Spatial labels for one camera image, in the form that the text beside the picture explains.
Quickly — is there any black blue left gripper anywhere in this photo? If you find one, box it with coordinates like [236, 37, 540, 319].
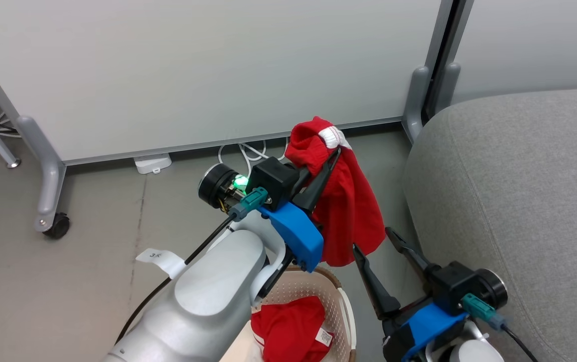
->
[198, 147, 342, 273]

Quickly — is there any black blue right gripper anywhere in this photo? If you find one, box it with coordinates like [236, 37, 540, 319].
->
[353, 227, 508, 362]

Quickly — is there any red garment with white trim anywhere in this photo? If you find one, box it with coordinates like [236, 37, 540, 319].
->
[285, 117, 386, 267]

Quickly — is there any red garment with label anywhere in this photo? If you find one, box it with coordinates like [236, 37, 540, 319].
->
[251, 296, 334, 362]

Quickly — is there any cream perforated laundry basket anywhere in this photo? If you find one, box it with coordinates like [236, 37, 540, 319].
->
[218, 265, 357, 362]

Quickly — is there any grey fabric sofa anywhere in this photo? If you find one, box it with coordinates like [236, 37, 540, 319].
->
[403, 86, 577, 362]

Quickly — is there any white power adapter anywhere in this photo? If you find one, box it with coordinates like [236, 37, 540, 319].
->
[134, 153, 172, 175]

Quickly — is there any large white partition panel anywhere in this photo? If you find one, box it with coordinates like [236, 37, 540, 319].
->
[0, 0, 452, 232]

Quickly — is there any black caster wheel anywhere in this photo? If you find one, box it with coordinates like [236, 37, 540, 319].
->
[42, 212, 71, 240]

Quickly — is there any narrow white partition panel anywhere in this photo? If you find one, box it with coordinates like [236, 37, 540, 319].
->
[452, 0, 577, 105]

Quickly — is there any white coiled power cable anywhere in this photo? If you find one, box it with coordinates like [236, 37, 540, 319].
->
[218, 137, 290, 175]

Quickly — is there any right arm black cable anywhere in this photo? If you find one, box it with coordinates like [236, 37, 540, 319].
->
[461, 294, 540, 362]

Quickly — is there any grey partition post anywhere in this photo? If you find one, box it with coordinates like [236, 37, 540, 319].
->
[402, 0, 475, 145]

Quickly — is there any white paper cable tag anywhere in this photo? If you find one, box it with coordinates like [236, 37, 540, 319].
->
[135, 248, 188, 280]

